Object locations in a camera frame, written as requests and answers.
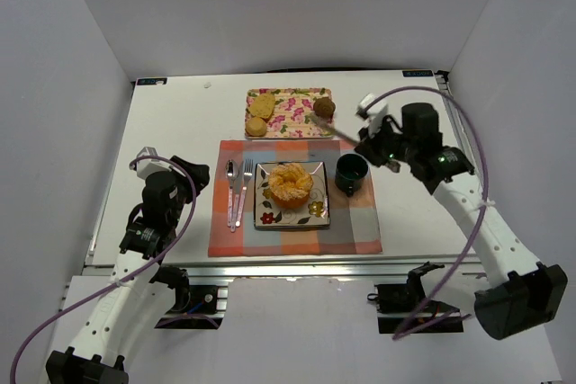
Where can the right blue table label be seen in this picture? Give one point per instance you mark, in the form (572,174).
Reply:
(413,73)

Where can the square floral plate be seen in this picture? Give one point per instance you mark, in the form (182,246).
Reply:
(313,213)

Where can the small yellow muffin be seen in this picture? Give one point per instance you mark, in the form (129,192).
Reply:
(256,127)

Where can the oval herb bread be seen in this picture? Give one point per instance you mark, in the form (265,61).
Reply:
(263,106)

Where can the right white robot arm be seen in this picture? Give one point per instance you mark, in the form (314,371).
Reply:
(518,291)

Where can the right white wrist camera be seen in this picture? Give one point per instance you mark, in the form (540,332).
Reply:
(372,112)

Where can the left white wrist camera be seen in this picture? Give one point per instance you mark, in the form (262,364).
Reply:
(148,163)

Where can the metal tongs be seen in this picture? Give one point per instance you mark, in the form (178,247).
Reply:
(331,130)

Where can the checkered orange placemat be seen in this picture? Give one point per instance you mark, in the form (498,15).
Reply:
(354,226)

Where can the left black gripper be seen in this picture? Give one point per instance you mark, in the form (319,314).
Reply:
(190,170)

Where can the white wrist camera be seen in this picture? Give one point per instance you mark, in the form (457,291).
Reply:
(372,112)
(148,163)

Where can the spoon with pink handle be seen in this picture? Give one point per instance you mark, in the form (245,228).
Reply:
(232,172)

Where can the brown chocolate pastry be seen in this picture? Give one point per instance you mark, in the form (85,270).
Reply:
(324,108)

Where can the dark green mug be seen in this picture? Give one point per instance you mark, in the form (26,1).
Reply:
(351,170)

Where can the left blue table label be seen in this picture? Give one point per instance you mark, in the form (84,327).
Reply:
(151,81)

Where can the aluminium table frame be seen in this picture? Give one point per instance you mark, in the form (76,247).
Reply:
(189,116)

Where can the fork with pink handle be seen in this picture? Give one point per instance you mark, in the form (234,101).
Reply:
(247,177)

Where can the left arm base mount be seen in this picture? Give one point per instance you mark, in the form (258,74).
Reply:
(197,306)

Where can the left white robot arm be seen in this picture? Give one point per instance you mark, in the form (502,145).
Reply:
(141,289)

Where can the floral serving tray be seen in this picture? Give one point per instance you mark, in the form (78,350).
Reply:
(292,115)

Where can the blue table label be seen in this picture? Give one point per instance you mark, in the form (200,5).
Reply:
(413,73)
(151,81)

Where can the orange sugar-topped bun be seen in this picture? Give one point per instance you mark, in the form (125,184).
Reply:
(290,185)

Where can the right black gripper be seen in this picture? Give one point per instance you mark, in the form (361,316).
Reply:
(368,144)

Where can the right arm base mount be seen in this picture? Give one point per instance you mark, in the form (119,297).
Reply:
(395,301)

